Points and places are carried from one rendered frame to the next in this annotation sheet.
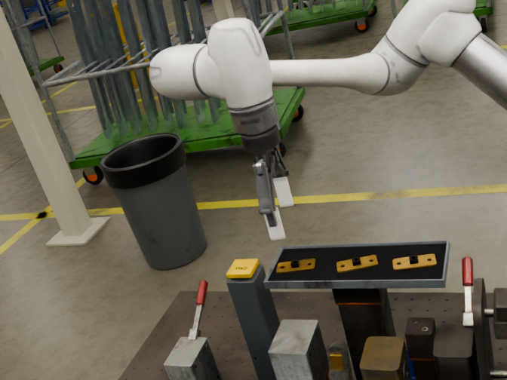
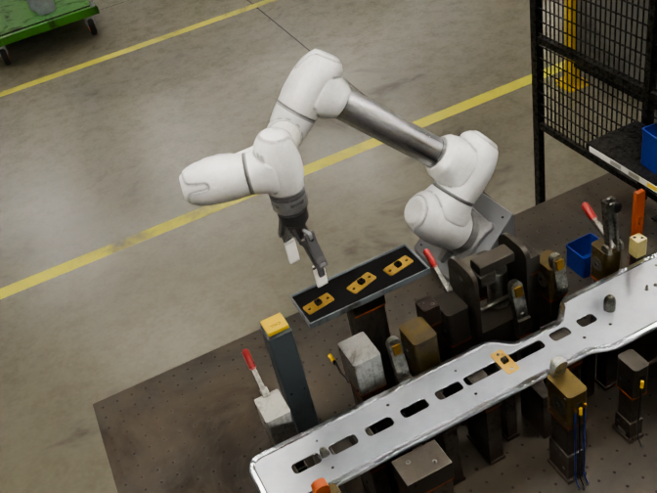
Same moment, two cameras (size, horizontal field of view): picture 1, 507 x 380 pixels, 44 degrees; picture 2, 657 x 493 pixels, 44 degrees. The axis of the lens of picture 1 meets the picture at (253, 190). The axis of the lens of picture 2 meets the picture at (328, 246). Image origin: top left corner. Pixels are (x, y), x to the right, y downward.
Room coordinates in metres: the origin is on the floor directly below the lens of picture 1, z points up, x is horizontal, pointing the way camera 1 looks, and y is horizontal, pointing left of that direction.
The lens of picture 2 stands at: (-0.08, 1.04, 2.60)
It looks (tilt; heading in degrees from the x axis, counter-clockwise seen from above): 38 degrees down; 316
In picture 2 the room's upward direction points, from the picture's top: 13 degrees counter-clockwise
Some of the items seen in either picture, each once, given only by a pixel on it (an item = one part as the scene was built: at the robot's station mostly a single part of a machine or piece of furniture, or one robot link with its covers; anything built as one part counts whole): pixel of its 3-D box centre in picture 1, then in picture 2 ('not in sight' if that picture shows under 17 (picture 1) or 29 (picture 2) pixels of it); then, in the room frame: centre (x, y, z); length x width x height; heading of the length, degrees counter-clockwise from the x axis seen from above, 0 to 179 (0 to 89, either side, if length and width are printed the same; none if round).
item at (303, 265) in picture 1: (295, 264); (318, 302); (1.15, -0.04, 1.17); 0.08 x 0.04 x 0.01; 73
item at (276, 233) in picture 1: (274, 224); (320, 274); (1.09, -0.02, 1.31); 0.03 x 0.01 x 0.07; 73
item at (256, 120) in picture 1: (254, 114); (288, 198); (1.15, -0.04, 1.51); 0.09 x 0.09 x 0.06
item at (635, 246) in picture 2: not in sight; (635, 285); (0.56, -0.76, 0.88); 0.04 x 0.04 x 0.37; 64
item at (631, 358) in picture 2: not in sight; (634, 401); (0.41, -0.38, 0.84); 0.10 x 0.05 x 0.29; 154
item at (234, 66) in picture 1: (235, 61); (273, 161); (1.16, -0.03, 1.62); 0.13 x 0.11 x 0.16; 45
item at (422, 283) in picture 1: (355, 265); (360, 284); (1.09, -0.16, 1.16); 0.37 x 0.14 x 0.02; 64
